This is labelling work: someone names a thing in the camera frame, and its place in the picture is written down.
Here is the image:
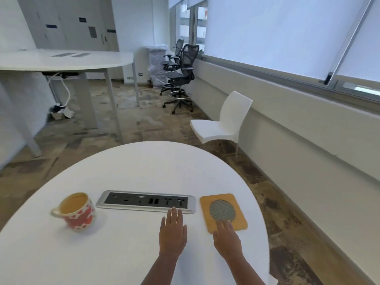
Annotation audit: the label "black power strip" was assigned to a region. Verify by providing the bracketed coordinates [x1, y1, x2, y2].
[41, 72, 81, 79]

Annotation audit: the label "window with white blinds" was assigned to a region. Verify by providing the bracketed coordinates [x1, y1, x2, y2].
[169, 0, 380, 104]

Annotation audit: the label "person's left hand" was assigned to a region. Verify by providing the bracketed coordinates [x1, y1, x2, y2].
[159, 207, 188, 260]

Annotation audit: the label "black office chair with footring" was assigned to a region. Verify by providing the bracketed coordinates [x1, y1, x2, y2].
[162, 44, 200, 115]

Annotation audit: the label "white desk with grey legs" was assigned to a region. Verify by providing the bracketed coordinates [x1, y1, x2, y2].
[0, 49, 140, 158]

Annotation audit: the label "white plastic chair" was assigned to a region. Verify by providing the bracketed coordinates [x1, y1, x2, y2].
[190, 90, 254, 156]

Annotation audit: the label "silver power socket panel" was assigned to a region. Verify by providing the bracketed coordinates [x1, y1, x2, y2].
[95, 190, 197, 215]

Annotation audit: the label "plastic wrapped bundle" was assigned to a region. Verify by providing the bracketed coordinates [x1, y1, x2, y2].
[147, 46, 170, 89]

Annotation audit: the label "heart-patterned coffee mug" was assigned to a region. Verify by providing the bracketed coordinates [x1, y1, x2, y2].
[50, 192, 97, 232]

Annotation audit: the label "person's right hand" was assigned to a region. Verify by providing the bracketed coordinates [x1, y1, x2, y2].
[213, 220, 244, 260]

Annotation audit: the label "round white table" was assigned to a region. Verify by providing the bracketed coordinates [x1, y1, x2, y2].
[0, 141, 271, 285]

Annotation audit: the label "small open cardboard box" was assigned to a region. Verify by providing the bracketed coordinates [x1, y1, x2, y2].
[49, 104, 74, 120]

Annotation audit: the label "wooden coaster with mesh centre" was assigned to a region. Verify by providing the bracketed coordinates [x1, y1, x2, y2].
[199, 193, 249, 235]

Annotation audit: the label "white wall cabinets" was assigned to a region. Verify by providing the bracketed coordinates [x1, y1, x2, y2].
[16, 0, 119, 52]

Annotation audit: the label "white looped cable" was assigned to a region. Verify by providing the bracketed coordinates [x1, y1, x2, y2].
[49, 74, 71, 109]

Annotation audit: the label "person's right forearm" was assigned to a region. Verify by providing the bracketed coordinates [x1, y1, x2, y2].
[225, 252, 268, 285]

